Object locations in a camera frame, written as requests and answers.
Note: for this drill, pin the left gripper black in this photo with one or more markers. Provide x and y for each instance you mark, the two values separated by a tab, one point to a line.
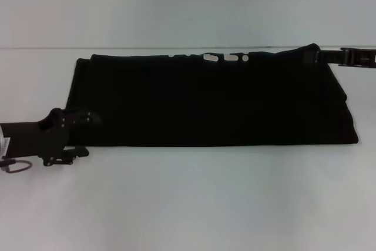
32	136

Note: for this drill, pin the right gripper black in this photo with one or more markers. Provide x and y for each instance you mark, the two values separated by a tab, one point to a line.
361	58

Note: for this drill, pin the black shirt with FREE print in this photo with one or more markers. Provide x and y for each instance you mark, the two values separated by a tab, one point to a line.
205	101

